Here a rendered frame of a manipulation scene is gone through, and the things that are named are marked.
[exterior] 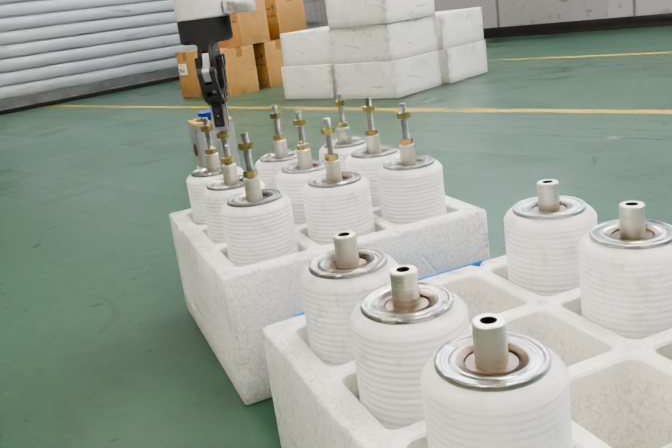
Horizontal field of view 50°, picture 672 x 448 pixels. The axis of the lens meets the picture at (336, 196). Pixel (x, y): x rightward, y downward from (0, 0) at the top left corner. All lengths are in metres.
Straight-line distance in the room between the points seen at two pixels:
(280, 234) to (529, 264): 0.34
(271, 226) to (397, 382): 0.43
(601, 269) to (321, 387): 0.27
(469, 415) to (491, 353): 0.04
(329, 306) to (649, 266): 0.28
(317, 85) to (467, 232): 2.96
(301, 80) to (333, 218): 3.07
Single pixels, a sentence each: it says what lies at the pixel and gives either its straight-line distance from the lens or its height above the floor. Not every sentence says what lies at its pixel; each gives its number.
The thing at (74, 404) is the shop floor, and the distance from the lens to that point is 1.12.
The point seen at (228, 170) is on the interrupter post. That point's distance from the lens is 1.09.
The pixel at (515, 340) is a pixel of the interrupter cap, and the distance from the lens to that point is 0.52.
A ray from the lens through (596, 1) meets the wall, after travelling 6.26.
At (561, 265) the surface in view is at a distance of 0.78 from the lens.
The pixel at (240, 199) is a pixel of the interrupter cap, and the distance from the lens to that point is 0.99.
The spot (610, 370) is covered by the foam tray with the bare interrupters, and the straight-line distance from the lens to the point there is 0.65.
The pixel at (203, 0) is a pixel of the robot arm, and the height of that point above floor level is 0.52.
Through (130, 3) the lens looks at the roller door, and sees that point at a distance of 6.67.
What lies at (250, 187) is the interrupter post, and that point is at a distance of 0.97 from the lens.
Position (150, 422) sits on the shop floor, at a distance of 1.02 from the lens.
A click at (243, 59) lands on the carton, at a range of 4.76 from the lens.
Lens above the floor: 0.49
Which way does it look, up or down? 15 degrees down
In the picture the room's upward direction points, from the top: 8 degrees counter-clockwise
